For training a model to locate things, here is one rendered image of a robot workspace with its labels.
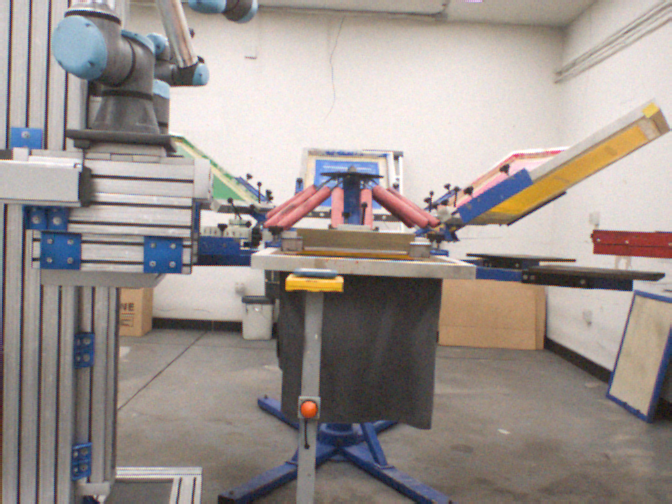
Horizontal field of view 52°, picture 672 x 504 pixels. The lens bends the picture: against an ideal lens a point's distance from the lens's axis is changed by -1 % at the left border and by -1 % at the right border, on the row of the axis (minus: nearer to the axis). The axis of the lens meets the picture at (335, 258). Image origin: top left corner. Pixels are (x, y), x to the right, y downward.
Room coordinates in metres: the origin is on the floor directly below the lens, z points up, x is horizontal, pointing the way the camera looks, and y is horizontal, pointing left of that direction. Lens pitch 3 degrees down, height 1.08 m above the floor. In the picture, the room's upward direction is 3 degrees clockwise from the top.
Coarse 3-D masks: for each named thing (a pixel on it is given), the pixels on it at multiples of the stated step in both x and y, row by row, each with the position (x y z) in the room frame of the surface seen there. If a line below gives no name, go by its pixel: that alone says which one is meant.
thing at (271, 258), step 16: (256, 256) 1.79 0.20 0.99; (272, 256) 1.79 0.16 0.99; (288, 256) 1.80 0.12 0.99; (432, 256) 2.31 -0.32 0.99; (352, 272) 1.80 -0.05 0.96; (368, 272) 1.80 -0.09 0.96; (384, 272) 1.80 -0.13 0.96; (400, 272) 1.80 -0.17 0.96; (416, 272) 1.80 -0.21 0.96; (432, 272) 1.80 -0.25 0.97; (448, 272) 1.80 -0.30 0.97; (464, 272) 1.80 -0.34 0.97
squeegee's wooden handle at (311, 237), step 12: (300, 228) 2.38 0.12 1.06; (312, 228) 2.38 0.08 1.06; (324, 228) 2.39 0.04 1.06; (312, 240) 2.38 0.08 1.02; (324, 240) 2.38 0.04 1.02; (336, 240) 2.38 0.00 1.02; (348, 240) 2.38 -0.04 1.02; (360, 240) 2.38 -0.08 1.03; (372, 240) 2.38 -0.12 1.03; (384, 240) 2.38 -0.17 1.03; (396, 240) 2.38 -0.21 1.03; (408, 240) 2.38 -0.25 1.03; (408, 252) 2.38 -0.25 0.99
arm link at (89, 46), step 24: (96, 0) 1.46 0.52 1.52; (72, 24) 1.43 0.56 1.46; (96, 24) 1.44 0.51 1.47; (120, 24) 1.50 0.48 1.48; (72, 48) 1.43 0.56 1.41; (96, 48) 1.42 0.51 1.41; (120, 48) 1.50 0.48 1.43; (72, 72) 1.45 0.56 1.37; (96, 72) 1.46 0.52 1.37; (120, 72) 1.52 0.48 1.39
